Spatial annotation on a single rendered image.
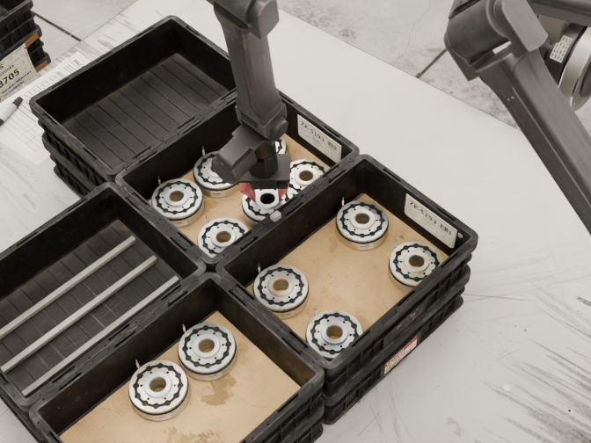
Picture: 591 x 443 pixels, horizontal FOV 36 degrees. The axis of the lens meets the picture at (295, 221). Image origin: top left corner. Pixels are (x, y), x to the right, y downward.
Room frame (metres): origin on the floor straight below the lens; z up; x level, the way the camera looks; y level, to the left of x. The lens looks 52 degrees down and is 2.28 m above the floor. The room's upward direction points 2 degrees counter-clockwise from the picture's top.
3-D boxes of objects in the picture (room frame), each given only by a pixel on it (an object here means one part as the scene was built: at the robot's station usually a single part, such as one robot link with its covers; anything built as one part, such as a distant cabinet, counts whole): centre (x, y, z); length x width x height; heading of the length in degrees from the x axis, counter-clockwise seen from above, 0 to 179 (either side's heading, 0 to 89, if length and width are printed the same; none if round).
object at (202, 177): (1.24, 0.15, 0.86); 0.10 x 0.10 x 0.01
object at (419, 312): (0.97, -0.09, 0.87); 0.40 x 0.30 x 0.11; 132
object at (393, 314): (0.97, -0.09, 0.92); 0.40 x 0.30 x 0.02; 132
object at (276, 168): (1.13, 0.06, 1.00); 0.10 x 0.07 x 0.07; 87
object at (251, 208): (1.14, 0.05, 0.88); 0.10 x 0.10 x 0.01
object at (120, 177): (1.19, 0.11, 0.92); 0.40 x 0.30 x 0.02; 132
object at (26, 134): (1.61, 0.57, 0.70); 0.33 x 0.23 x 0.01; 139
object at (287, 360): (0.70, 0.20, 0.87); 0.40 x 0.30 x 0.11; 132
